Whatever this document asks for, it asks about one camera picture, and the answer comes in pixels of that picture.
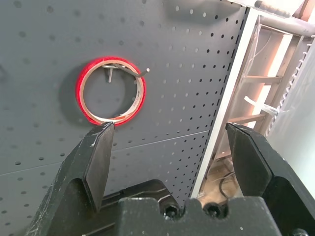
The red tape roll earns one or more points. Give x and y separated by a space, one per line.
78 83

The white pegboard frame post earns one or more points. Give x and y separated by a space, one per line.
229 93

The wooden rack frame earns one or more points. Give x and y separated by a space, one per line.
261 79

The grey metal pegboard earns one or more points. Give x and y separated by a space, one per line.
49 147

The grey metal pipe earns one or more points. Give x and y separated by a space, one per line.
283 17

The white toothed strip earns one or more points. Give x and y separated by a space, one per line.
295 73

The metal peg hook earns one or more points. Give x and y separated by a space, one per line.
128 70

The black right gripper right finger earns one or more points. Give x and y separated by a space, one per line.
268 177

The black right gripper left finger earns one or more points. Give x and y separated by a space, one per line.
81 177

